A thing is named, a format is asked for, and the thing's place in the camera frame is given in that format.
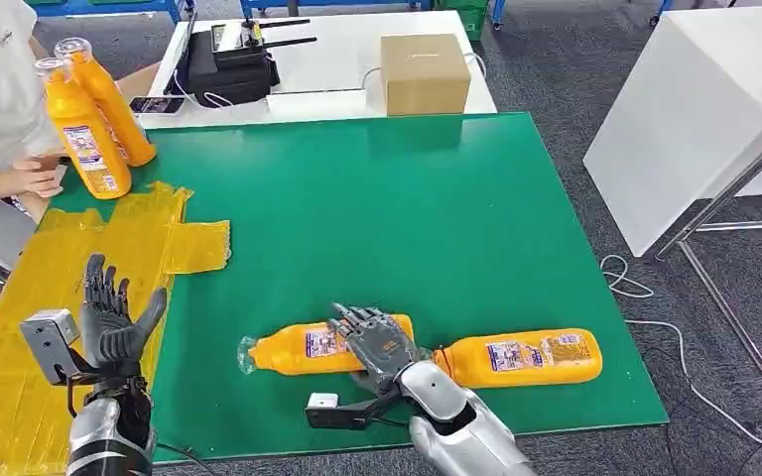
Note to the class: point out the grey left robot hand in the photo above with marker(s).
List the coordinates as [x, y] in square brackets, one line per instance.
[111, 335]

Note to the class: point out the person's hand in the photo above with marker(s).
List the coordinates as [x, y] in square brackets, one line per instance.
[36, 178]

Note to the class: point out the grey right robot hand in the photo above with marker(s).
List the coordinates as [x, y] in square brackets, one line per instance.
[381, 348]

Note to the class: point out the orange drink bottle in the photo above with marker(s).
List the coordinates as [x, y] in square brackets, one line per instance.
[115, 112]
[532, 358]
[85, 144]
[289, 348]

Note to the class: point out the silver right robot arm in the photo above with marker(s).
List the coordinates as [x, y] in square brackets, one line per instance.
[447, 407]

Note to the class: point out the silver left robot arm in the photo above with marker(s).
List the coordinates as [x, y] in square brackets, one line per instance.
[98, 427]

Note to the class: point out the green table mat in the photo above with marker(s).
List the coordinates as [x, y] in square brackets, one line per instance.
[387, 217]

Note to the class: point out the smartphone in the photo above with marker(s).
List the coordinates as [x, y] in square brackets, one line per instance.
[156, 104]

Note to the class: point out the blue metal rack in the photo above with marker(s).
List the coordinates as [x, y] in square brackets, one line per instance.
[138, 5]

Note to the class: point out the black bag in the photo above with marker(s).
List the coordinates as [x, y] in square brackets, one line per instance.
[230, 79]

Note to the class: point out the black device with antennas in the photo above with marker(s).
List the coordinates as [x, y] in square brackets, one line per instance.
[243, 39]

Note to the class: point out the cardboard box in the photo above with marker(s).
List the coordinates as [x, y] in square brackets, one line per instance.
[424, 73]

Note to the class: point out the white table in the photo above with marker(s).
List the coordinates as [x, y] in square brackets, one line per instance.
[341, 59]

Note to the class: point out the green crate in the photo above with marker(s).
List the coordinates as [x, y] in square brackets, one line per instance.
[463, 16]

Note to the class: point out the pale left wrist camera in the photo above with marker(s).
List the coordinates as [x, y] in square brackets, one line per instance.
[49, 338]

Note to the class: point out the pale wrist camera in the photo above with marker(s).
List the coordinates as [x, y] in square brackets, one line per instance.
[49, 338]
[328, 410]

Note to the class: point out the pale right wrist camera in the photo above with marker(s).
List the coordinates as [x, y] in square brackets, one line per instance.
[328, 410]

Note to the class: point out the white tabletop with steel frame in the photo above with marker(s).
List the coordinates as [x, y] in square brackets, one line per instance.
[683, 118]

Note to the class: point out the steel table frame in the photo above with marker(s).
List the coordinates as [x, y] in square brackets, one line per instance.
[729, 190]

